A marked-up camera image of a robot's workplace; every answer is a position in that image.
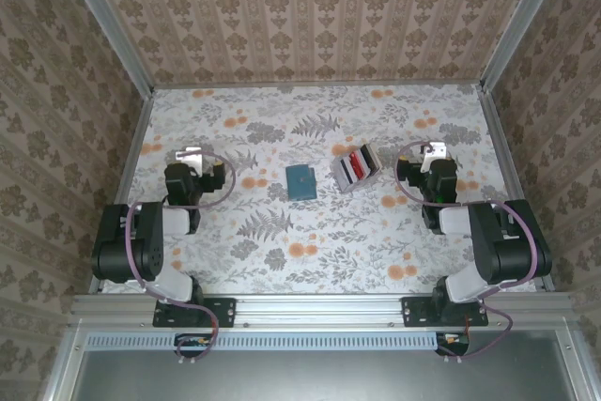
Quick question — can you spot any blue card holder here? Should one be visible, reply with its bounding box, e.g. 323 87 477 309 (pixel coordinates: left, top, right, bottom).
285 163 318 202

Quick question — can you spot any red card white logo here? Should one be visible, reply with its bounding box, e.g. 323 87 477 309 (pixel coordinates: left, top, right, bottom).
350 150 371 181

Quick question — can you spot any white card dark panel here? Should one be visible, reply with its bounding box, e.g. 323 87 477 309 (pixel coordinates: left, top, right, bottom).
335 156 357 186

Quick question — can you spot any clear acrylic card stand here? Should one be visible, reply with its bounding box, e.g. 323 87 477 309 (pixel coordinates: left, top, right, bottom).
331 141 383 195

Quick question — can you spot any grey sheet metal panel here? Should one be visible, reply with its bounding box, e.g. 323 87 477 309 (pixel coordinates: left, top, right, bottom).
69 329 581 401

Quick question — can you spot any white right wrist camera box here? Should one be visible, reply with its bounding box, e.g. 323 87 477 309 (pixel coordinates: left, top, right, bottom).
419 140 448 173

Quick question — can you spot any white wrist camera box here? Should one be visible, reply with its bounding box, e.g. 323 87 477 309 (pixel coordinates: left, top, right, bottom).
175 146 204 176
419 140 448 173

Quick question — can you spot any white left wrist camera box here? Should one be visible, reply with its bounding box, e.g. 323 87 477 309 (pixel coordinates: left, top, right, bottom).
175 146 204 176

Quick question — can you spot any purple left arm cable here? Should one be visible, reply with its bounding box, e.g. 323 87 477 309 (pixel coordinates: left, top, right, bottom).
124 150 237 365

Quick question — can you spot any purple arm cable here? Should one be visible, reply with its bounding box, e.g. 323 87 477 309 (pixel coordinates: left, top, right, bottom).
124 150 237 365
395 140 540 364

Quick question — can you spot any aluminium side rail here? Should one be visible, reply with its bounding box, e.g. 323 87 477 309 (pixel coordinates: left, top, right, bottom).
87 89 156 294
479 85 556 293

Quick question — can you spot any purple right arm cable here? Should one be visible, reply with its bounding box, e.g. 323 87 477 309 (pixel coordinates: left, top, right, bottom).
395 140 540 364

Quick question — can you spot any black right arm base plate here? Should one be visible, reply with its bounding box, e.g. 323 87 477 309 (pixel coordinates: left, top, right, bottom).
401 296 490 329

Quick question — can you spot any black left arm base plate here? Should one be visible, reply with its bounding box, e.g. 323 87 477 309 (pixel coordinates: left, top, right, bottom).
152 296 238 329

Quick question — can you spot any aluminium frame post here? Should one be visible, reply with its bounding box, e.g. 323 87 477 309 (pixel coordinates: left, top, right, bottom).
54 0 156 97
479 0 573 92

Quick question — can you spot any aluminium frame cross rail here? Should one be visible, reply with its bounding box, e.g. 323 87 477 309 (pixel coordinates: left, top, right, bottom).
69 291 578 328

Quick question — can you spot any grey slotted cable duct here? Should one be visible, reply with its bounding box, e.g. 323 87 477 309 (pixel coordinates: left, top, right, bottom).
85 330 440 352

